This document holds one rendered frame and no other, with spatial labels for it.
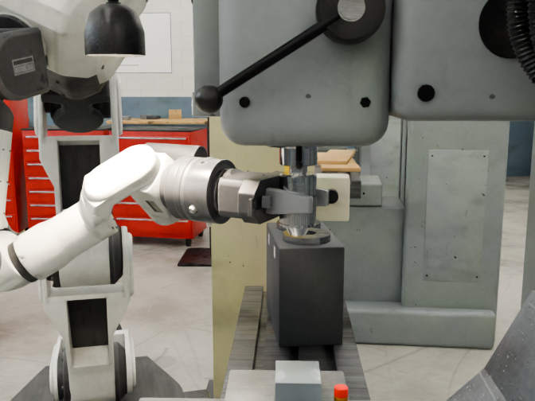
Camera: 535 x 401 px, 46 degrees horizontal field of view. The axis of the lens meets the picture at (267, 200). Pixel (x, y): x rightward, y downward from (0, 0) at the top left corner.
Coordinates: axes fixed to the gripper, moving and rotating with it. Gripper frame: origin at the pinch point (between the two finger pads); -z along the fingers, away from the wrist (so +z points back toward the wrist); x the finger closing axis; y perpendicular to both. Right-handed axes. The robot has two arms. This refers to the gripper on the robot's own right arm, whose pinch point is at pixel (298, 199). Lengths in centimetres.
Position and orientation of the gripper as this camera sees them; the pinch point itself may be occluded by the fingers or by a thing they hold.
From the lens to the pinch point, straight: 80.7
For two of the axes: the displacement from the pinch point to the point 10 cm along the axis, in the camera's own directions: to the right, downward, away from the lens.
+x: 4.5, -1.6, 8.8
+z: -8.9, -0.9, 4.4
